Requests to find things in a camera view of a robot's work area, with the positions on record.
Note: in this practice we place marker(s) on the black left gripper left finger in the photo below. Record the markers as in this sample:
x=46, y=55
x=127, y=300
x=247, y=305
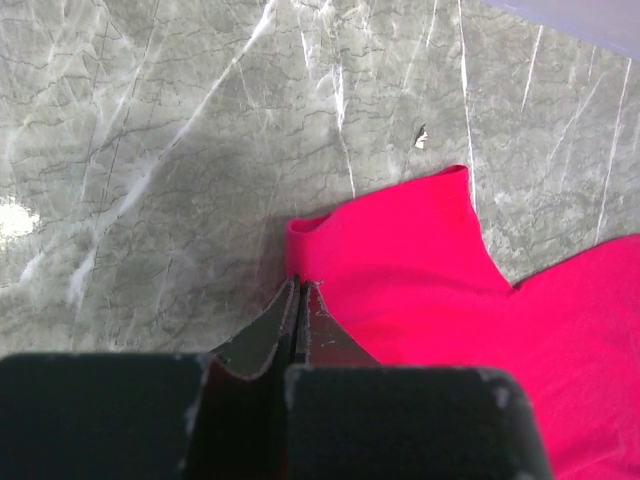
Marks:
x=206, y=415

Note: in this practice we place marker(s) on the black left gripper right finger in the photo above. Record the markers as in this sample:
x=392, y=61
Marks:
x=349, y=417

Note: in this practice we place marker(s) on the red t-shirt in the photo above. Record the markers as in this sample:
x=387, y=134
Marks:
x=405, y=272

